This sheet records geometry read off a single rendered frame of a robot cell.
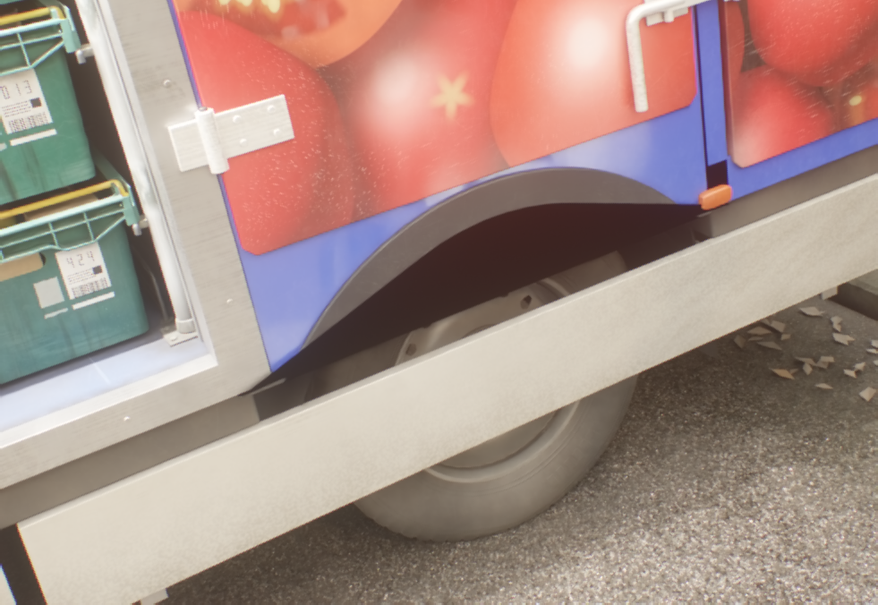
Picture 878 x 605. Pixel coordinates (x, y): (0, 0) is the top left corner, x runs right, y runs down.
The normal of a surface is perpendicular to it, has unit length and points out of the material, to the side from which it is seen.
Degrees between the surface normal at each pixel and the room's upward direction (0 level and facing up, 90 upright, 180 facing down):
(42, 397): 0
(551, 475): 71
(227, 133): 90
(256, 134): 90
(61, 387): 0
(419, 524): 97
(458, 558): 0
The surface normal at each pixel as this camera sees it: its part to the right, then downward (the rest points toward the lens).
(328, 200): 0.47, 0.30
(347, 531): -0.16, -0.90
